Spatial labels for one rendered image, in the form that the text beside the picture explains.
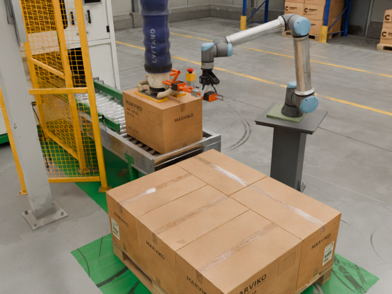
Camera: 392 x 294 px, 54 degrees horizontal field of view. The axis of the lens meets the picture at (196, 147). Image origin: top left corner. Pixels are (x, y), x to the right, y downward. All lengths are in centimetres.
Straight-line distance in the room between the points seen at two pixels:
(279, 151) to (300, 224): 117
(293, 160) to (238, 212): 113
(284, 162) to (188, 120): 94
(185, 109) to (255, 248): 135
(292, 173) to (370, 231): 76
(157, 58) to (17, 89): 105
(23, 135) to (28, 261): 94
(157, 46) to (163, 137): 71
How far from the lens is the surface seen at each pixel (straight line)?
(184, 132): 316
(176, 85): 301
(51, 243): 331
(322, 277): 282
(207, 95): 278
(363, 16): 1148
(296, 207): 256
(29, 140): 326
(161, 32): 308
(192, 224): 237
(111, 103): 446
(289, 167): 349
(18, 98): 314
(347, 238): 330
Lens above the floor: 198
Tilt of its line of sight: 26 degrees down
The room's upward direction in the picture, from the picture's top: 1 degrees counter-clockwise
